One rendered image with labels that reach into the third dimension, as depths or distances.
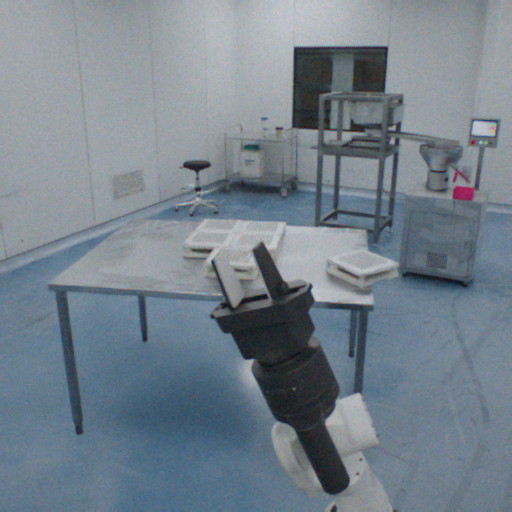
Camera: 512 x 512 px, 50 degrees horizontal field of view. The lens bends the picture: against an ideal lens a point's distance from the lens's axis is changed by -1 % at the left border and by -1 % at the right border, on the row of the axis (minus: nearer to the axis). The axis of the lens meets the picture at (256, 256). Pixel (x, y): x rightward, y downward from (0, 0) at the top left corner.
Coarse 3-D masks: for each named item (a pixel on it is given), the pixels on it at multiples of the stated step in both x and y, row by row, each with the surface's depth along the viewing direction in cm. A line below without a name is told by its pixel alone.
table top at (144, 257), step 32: (128, 224) 348; (160, 224) 348; (192, 224) 348; (96, 256) 293; (128, 256) 293; (160, 256) 293; (288, 256) 293; (320, 256) 293; (64, 288) 258; (96, 288) 255; (128, 288) 253; (160, 288) 253; (192, 288) 253; (256, 288) 253; (320, 288) 253; (352, 288) 253
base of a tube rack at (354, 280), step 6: (330, 270) 269; (336, 270) 267; (390, 270) 267; (342, 276) 262; (348, 276) 259; (354, 276) 259; (372, 276) 259; (378, 276) 259; (384, 276) 260; (390, 276) 262; (354, 282) 256; (360, 282) 252; (366, 282) 254; (372, 282) 256
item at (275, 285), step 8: (256, 248) 59; (264, 248) 60; (256, 256) 59; (264, 256) 60; (256, 264) 60; (264, 264) 59; (272, 264) 61; (264, 272) 59; (272, 272) 60; (264, 280) 60; (272, 280) 60; (280, 280) 61; (264, 288) 60; (272, 288) 60; (280, 288) 60; (288, 288) 61; (272, 296) 60
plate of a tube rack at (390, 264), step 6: (354, 252) 278; (366, 252) 278; (330, 258) 269; (336, 258) 269; (384, 258) 269; (336, 264) 264; (342, 264) 261; (348, 264) 261; (378, 264) 261; (384, 264) 261; (390, 264) 261; (396, 264) 262; (348, 270) 257; (354, 270) 254; (360, 270) 254; (366, 270) 254; (372, 270) 254; (378, 270) 256; (384, 270) 258; (360, 276) 251
